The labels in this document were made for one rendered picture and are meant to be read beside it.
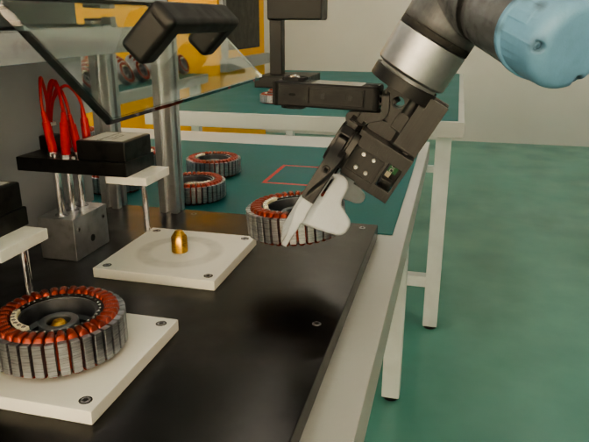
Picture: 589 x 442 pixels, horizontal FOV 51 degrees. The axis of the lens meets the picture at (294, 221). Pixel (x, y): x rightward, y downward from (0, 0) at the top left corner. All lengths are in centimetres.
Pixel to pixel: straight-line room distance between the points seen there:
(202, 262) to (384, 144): 26
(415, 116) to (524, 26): 16
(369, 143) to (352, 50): 519
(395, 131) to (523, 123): 520
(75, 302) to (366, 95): 34
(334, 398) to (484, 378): 151
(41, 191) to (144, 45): 60
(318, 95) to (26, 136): 45
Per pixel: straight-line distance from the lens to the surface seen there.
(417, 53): 60
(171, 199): 95
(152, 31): 37
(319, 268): 73
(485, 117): 579
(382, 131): 64
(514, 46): 52
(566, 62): 53
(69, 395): 51
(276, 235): 65
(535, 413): 193
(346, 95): 63
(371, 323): 66
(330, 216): 62
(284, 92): 65
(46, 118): 79
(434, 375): 201
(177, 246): 76
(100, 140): 74
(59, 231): 80
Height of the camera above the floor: 105
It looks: 18 degrees down
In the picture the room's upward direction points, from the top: straight up
